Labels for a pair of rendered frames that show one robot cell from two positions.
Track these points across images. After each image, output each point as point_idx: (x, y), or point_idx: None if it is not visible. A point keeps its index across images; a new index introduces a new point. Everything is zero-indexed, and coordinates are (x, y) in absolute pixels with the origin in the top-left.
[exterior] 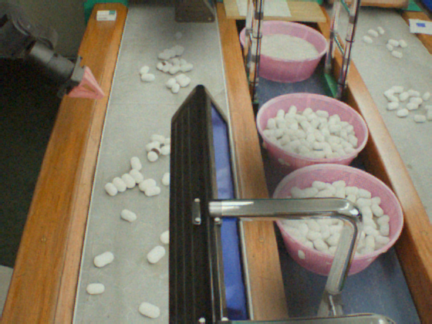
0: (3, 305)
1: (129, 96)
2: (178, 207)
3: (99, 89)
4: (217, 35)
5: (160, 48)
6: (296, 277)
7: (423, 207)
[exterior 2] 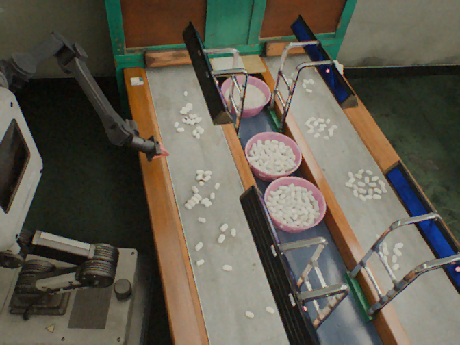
0: (129, 271)
1: (174, 144)
2: (261, 244)
3: (167, 151)
4: None
5: (178, 104)
6: (279, 235)
7: (334, 196)
